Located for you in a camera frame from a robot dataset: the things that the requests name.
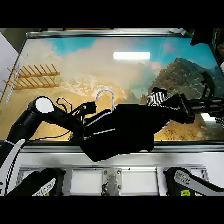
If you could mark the black garment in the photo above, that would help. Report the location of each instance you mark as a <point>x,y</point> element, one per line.
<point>130,130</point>

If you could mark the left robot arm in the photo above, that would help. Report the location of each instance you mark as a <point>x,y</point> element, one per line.
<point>31,116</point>

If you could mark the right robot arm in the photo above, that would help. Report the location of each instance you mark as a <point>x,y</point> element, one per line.
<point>208,106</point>

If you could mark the white clothes hanger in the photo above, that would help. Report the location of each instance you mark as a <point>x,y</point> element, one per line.
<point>98,97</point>

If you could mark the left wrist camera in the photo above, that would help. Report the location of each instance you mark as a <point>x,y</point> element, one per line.
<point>89,107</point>

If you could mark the silver frame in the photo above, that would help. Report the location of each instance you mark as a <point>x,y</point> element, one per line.
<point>86,181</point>

